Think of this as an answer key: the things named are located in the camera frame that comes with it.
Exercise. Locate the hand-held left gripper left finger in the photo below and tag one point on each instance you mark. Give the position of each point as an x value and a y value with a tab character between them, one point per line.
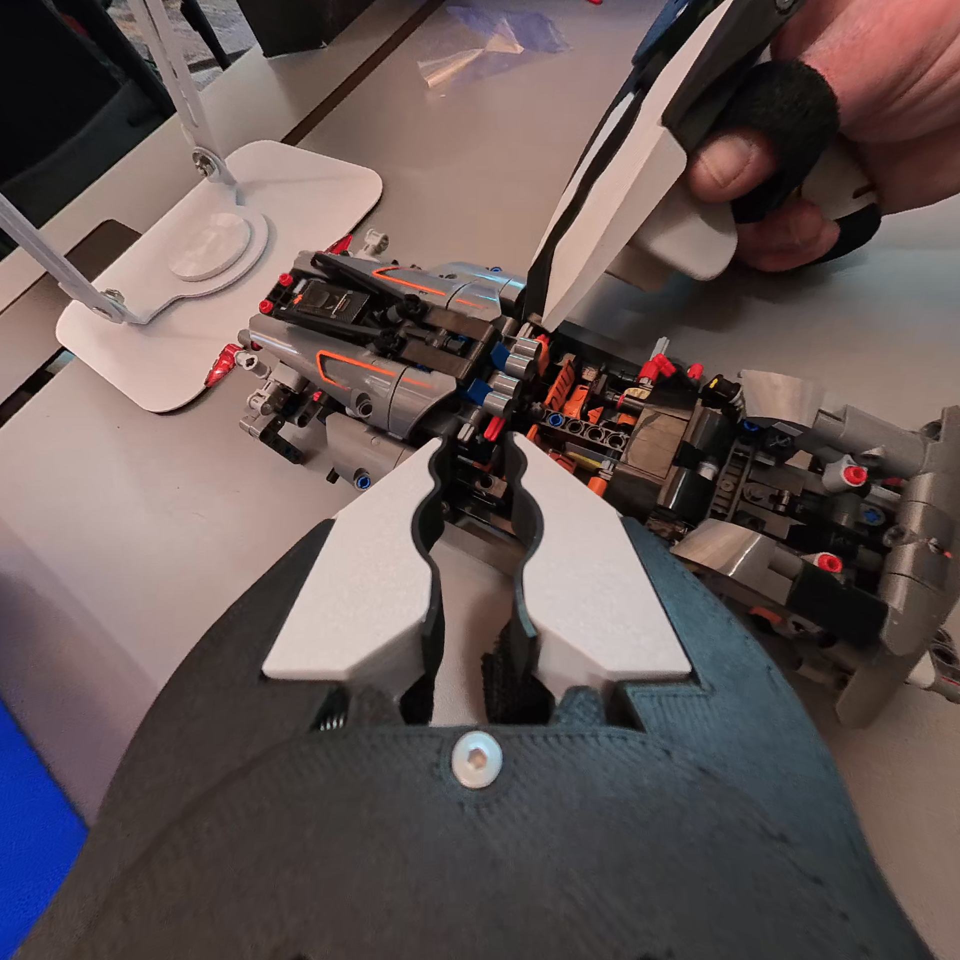
352	592

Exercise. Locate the lego car model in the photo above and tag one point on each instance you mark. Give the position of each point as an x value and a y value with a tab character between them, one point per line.
675	442

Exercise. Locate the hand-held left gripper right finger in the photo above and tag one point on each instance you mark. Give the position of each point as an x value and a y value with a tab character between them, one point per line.
600	592

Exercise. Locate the person's right hand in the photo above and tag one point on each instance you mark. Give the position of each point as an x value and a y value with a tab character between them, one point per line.
900	90

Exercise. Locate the clear plastic bag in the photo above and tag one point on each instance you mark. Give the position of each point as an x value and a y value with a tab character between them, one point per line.
487	45

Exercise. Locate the grey black lego assembly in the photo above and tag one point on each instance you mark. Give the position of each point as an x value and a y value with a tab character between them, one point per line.
420	390

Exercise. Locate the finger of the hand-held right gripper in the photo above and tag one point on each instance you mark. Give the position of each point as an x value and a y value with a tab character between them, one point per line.
600	142
637	187

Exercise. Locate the lego set box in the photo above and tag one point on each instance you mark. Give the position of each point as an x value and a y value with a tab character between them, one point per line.
315	26

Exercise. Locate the small blue parts bin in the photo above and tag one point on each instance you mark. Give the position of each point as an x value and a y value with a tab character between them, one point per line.
30	825

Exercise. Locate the white booklet stand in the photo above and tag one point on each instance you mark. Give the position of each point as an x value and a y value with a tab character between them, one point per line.
300	195

